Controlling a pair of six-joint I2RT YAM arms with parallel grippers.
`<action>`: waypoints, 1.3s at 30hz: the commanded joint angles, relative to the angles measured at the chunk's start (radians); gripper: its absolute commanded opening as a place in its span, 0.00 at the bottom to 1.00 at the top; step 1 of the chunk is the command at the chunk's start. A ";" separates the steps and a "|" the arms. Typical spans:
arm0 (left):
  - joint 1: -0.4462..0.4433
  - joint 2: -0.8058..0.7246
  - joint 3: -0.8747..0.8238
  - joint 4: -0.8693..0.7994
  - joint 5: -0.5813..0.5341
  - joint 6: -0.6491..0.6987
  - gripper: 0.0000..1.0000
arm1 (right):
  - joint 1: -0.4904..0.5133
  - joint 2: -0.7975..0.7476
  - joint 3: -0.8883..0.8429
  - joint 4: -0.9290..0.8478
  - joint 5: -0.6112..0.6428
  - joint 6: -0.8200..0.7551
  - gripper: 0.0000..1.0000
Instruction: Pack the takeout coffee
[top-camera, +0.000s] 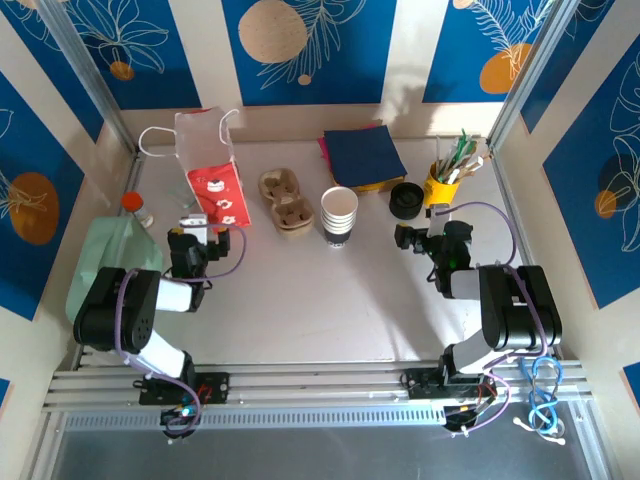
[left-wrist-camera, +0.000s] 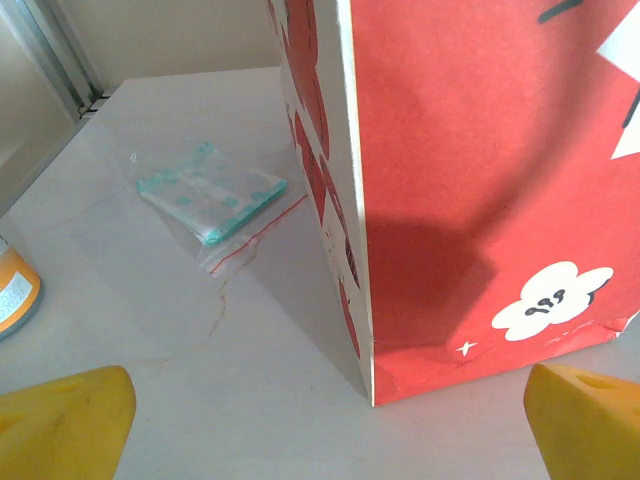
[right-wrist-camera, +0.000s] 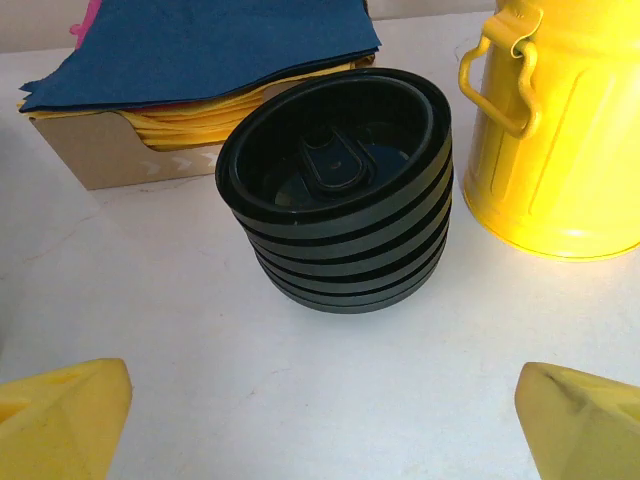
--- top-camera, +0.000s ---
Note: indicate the red white paper gift bag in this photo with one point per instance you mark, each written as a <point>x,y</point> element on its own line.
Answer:
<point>220,200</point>

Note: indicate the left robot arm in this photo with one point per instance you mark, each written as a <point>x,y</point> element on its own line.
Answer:
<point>120,310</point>

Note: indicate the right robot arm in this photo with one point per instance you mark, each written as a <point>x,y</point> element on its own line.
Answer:
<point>520,310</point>

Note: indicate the black cup lid stack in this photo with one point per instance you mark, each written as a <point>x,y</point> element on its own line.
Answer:
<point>406,200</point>

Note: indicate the clear plastic piece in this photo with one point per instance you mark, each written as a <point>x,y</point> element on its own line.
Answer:
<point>182,197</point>

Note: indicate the orange capped bottle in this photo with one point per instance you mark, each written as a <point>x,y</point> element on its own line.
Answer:
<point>137,207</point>

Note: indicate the yellow stirrer holder cup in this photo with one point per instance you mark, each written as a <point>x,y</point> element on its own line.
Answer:
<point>440,192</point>

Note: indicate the wooden stirrer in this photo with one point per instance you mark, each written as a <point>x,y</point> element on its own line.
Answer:
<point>470,167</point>

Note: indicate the paper cup stack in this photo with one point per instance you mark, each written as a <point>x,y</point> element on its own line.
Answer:
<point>340,205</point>

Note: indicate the green paper wrapped straw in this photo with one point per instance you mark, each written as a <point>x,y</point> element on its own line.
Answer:
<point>470,147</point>
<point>459,142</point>

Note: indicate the white paper wrapped straw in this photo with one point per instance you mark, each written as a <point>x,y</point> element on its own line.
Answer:
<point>439,150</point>

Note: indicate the navy napkin stack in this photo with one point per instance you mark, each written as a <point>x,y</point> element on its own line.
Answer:
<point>365,155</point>

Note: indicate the pink paper napkin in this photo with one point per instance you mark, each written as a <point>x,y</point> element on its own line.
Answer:
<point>322,150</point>

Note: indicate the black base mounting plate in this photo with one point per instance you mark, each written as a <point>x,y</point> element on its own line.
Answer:
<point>215,387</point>
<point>422,385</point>

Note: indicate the grey metal sheet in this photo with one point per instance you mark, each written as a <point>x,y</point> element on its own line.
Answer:
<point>320,455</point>

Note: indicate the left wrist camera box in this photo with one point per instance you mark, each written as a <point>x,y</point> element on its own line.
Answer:
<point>194,222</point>

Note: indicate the aluminium frame post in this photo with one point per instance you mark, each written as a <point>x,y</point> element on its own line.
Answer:
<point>525,75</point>
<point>85,65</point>

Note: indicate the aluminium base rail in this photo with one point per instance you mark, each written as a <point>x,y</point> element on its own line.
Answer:
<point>320,385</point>

